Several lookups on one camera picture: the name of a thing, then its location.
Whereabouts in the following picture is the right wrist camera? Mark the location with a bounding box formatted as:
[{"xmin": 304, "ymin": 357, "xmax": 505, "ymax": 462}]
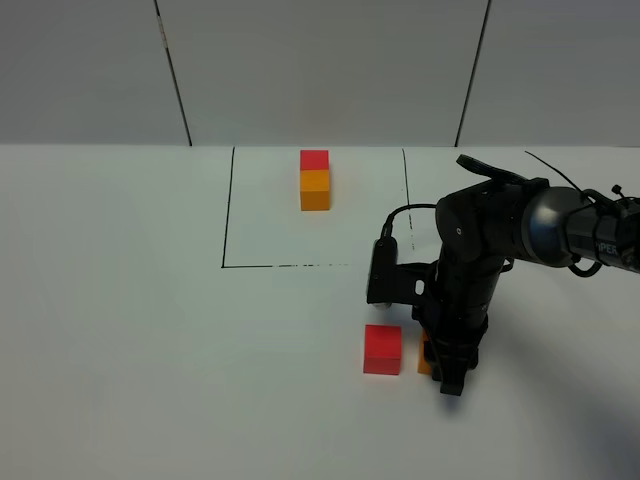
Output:
[{"xmin": 366, "ymin": 237, "xmax": 434, "ymax": 307}]

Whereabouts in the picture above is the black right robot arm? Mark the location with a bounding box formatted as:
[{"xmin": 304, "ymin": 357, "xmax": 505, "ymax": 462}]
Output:
[{"xmin": 416, "ymin": 155, "xmax": 639, "ymax": 396}]

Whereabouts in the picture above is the template orange cube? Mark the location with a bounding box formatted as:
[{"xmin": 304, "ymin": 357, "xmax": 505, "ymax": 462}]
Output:
[{"xmin": 299, "ymin": 169, "xmax": 331, "ymax": 211}]

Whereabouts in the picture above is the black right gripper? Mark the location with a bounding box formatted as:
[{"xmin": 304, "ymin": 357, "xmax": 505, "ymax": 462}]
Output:
[{"xmin": 411, "ymin": 300, "xmax": 488, "ymax": 396}]

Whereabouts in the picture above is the black right camera cable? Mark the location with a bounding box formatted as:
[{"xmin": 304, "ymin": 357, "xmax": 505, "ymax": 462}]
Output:
[{"xmin": 382, "ymin": 202, "xmax": 437, "ymax": 241}]

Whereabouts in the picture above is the template red cube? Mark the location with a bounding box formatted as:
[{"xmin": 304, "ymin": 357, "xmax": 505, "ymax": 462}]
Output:
[{"xmin": 299, "ymin": 149, "xmax": 330, "ymax": 171}]

